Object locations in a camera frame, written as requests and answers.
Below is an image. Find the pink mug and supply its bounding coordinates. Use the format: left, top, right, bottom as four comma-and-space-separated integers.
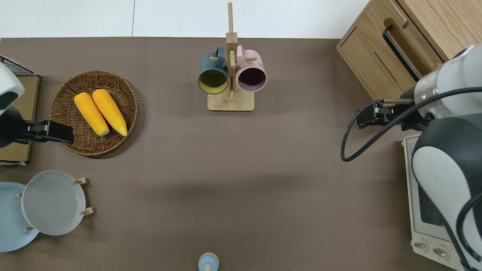
236, 45, 267, 93

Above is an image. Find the yellow corn cob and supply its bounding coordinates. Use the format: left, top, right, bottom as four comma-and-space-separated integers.
92, 89, 128, 137
74, 93, 110, 137

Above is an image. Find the dark blue mug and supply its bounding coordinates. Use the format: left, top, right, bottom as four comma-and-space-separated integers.
198, 46, 229, 95

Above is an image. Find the flat wooden board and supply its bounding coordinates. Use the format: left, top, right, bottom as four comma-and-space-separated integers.
0, 75, 40, 165

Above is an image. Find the light blue plate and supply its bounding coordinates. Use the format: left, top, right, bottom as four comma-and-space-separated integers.
0, 182, 40, 252

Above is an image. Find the wooden cabinet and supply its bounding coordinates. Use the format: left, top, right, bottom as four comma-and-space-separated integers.
397, 0, 482, 62

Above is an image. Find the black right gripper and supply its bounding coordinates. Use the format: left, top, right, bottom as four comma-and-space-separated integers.
357, 103, 406, 129

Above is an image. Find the round wicker basket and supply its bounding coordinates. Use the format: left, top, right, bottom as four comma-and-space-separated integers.
50, 70, 138, 157

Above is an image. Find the wooden drawer with black handle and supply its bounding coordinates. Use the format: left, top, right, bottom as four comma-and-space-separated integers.
336, 0, 445, 101

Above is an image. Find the black wire basket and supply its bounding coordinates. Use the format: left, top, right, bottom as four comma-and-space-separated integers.
0, 55, 34, 77

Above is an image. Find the white toaster oven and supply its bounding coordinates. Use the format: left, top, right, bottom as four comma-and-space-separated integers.
402, 132, 471, 271

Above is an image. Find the wooden plate rack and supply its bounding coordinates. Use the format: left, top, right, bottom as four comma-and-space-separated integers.
16, 178, 94, 232

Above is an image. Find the wooden mug tree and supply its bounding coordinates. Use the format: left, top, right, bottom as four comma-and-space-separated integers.
207, 2, 255, 112

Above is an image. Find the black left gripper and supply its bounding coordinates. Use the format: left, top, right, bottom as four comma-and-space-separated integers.
15, 120, 75, 145

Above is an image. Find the grey plate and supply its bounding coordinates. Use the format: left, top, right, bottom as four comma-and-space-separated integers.
21, 170, 86, 236

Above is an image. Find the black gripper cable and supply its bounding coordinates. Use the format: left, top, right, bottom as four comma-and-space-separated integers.
340, 87, 482, 271

